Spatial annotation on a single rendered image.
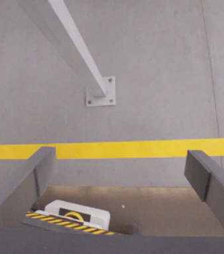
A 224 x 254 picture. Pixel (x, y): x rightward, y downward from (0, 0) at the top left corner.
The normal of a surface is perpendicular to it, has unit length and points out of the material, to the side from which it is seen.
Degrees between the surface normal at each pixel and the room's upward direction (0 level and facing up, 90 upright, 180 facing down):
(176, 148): 0
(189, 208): 0
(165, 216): 0
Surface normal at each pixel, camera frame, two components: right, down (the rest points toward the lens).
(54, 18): 0.02, 0.99
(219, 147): -0.15, -0.15
